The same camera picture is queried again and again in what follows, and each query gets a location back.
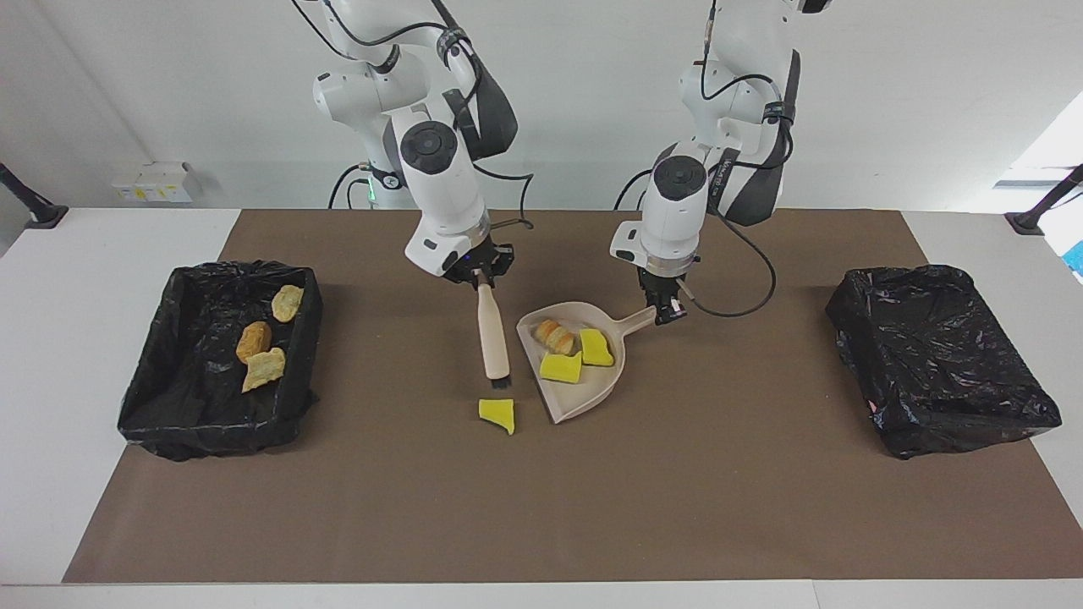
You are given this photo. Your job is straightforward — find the beige hand brush black bristles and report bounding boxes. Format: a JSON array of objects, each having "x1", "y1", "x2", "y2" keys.
[{"x1": 476, "y1": 283, "x2": 514, "y2": 392}]

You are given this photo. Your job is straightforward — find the yellow sponge piece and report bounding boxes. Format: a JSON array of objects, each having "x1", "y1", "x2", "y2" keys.
[
  {"x1": 579, "y1": 328, "x2": 616, "y2": 368},
  {"x1": 539, "y1": 351, "x2": 584, "y2": 385},
  {"x1": 478, "y1": 398, "x2": 517, "y2": 436}
]

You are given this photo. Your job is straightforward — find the striped croissant piece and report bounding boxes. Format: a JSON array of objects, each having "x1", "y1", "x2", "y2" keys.
[
  {"x1": 533, "y1": 318, "x2": 578, "y2": 356},
  {"x1": 271, "y1": 284, "x2": 305, "y2": 323}
]

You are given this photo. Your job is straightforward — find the beige plastic dustpan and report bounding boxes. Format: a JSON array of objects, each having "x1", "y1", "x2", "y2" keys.
[{"x1": 516, "y1": 302, "x2": 659, "y2": 425}]

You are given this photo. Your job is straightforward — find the pale cream bread piece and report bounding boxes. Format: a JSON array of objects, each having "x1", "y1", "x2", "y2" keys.
[{"x1": 242, "y1": 347, "x2": 287, "y2": 393}]

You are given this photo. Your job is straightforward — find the brown oval bread roll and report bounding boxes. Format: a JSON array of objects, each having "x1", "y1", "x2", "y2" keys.
[{"x1": 235, "y1": 321, "x2": 273, "y2": 365}]

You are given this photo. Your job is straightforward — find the bin with black bag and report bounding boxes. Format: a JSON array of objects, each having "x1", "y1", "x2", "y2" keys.
[
  {"x1": 825, "y1": 265, "x2": 1063, "y2": 460},
  {"x1": 118, "y1": 258, "x2": 324, "y2": 462}
]

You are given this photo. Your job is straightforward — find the brown table mat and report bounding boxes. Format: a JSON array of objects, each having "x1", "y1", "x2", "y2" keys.
[{"x1": 62, "y1": 209, "x2": 1083, "y2": 584}]

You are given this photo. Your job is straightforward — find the black stand foot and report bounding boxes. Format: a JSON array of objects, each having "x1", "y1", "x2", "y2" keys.
[
  {"x1": 1004, "y1": 165, "x2": 1083, "y2": 236},
  {"x1": 0, "y1": 162, "x2": 69, "y2": 231}
]

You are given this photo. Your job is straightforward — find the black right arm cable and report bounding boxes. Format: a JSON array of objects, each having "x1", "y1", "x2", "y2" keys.
[{"x1": 292, "y1": 0, "x2": 536, "y2": 231}]

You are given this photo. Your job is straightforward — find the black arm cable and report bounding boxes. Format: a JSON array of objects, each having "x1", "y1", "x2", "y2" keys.
[
  {"x1": 677, "y1": 0, "x2": 796, "y2": 320},
  {"x1": 292, "y1": 0, "x2": 536, "y2": 231}
]

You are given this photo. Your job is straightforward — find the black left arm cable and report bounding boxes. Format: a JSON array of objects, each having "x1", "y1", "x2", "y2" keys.
[{"x1": 677, "y1": 0, "x2": 796, "y2": 320}]

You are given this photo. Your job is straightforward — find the black base power cable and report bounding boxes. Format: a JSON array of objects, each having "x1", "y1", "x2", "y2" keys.
[
  {"x1": 327, "y1": 163, "x2": 374, "y2": 210},
  {"x1": 611, "y1": 165, "x2": 657, "y2": 210}
]

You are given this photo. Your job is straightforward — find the white wall outlet box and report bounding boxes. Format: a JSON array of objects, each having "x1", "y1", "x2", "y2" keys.
[{"x1": 112, "y1": 162, "x2": 194, "y2": 204}]

